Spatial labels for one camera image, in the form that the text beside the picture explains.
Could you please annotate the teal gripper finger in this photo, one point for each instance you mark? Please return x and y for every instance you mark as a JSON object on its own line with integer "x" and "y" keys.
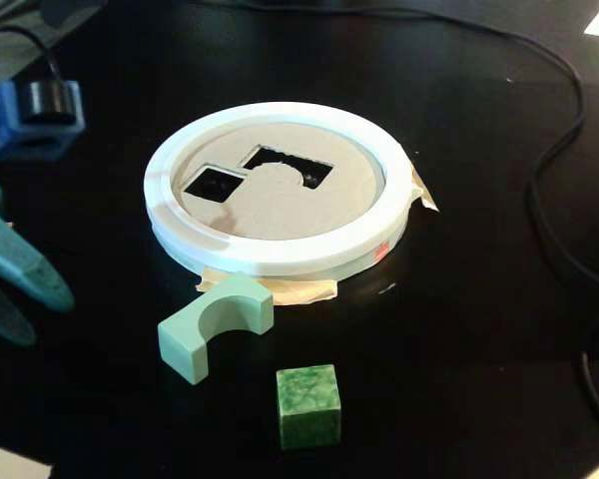
{"x": 5, "y": 319}
{"x": 25, "y": 269}

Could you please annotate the green marbled cube block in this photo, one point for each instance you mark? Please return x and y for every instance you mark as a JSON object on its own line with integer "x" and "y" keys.
{"x": 307, "y": 401}

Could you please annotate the pale green arch block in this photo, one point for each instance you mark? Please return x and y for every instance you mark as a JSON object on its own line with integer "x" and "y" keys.
{"x": 184, "y": 349}

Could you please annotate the white paper sheet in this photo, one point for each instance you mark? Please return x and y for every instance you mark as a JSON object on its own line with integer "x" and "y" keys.
{"x": 10, "y": 464}

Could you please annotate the light wooden panel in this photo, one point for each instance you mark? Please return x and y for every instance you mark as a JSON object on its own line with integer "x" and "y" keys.
{"x": 279, "y": 260}

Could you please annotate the grey cardboard insert with cutouts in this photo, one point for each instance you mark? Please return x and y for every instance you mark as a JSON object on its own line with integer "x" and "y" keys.
{"x": 279, "y": 209}

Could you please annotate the wide beige masking tape strip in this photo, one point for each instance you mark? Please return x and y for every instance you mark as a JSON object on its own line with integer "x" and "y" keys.
{"x": 304, "y": 293}

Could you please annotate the small beige masking tape piece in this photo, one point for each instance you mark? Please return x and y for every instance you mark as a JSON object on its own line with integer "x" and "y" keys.
{"x": 426, "y": 197}

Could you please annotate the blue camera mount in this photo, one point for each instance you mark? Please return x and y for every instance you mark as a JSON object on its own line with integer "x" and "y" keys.
{"x": 55, "y": 138}

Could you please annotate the black cylindrical camera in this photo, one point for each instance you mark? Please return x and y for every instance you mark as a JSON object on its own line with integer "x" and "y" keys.
{"x": 50, "y": 100}

